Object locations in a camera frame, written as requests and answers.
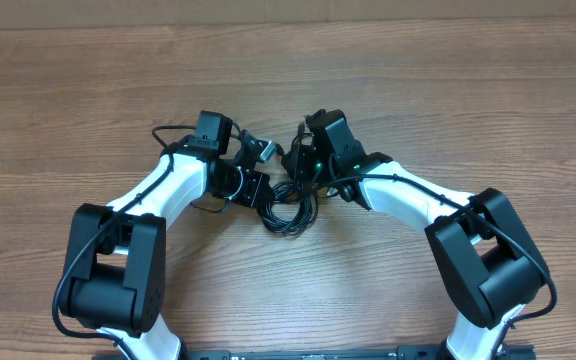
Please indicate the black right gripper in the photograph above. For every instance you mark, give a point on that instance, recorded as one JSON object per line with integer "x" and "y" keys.
{"x": 297, "y": 163}

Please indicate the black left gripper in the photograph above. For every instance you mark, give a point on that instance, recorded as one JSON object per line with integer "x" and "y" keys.
{"x": 256, "y": 188}

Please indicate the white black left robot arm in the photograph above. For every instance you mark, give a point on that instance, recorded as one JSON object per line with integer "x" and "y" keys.
{"x": 113, "y": 282}

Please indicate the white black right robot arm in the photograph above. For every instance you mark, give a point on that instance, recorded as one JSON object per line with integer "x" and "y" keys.
{"x": 490, "y": 266}

